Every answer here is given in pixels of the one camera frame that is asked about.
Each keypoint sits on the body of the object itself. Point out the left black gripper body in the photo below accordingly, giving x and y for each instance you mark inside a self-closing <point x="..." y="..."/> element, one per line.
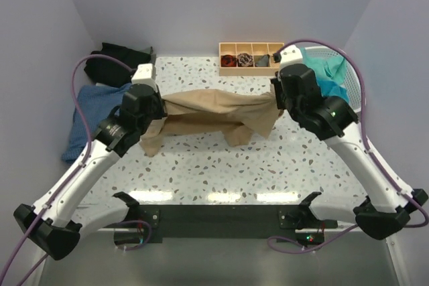
<point x="158" y="112"/>

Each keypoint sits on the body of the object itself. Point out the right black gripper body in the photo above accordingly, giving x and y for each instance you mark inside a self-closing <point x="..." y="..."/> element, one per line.
<point x="283" y="102"/>

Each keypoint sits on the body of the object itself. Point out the beige t shirt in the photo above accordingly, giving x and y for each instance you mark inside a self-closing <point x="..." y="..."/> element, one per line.
<point x="237" y="116"/>

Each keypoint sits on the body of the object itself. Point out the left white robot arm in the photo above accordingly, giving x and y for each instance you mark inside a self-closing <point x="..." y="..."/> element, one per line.
<point x="48" y="223"/>

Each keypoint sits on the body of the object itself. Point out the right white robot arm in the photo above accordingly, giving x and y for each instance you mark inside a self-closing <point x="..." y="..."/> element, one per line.
<point x="390" y="201"/>

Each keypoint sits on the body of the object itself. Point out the blue t shirt in basket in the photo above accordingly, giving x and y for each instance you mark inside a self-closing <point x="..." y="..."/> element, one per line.
<point x="331" y="88"/>

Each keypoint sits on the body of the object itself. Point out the teal t shirt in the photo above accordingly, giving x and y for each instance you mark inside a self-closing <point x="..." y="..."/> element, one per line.
<point x="333" y="68"/>

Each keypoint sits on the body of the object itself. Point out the dark grey rolled sock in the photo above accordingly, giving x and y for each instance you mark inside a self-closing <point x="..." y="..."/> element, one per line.
<point x="262" y="61"/>

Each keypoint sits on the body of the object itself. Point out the blue folded t shirt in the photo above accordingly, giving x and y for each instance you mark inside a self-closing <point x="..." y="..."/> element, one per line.
<point x="96" y="102"/>

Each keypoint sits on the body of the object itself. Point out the black folded t shirt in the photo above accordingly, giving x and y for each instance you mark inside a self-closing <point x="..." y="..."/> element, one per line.
<point x="109" y="73"/>

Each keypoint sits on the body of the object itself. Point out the grey folded t shirt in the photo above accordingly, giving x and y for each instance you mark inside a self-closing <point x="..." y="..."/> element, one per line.
<point x="150" y="51"/>

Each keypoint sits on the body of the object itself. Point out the white plastic laundry basket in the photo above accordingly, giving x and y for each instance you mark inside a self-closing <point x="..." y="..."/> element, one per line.
<point x="351" y="82"/>

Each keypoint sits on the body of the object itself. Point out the brown patterned rolled sock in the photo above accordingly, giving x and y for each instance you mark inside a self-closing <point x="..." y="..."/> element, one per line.
<point x="245" y="60"/>

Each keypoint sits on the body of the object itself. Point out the wooden compartment tray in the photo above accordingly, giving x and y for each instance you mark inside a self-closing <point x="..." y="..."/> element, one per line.
<point x="253" y="48"/>

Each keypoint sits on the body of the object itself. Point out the red black rolled sock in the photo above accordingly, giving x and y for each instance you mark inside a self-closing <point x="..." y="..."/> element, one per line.
<point x="228" y="61"/>

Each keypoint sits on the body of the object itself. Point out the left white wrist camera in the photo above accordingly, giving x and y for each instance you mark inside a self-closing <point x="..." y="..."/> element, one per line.
<point x="145" y="74"/>

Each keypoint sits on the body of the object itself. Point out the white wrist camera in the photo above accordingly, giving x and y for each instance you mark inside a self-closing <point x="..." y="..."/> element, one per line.
<point x="145" y="74"/>
<point x="288" y="55"/>

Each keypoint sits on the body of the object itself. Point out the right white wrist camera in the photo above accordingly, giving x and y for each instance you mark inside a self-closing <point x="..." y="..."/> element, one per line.
<point x="288" y="55"/>

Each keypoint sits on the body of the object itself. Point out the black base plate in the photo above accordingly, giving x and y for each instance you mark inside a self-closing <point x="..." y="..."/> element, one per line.
<point x="224" y="221"/>

